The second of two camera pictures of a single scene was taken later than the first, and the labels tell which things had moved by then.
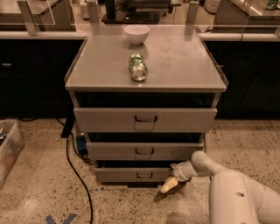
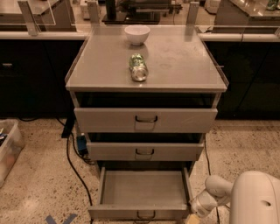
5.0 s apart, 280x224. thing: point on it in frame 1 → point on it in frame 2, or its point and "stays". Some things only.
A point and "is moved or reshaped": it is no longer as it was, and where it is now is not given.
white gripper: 183,172 → 199,205
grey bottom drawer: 133,175 is moved or reshaped
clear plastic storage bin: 11,143 stays
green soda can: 137,67 stays
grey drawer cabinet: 143,98 stays
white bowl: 136,34 stays
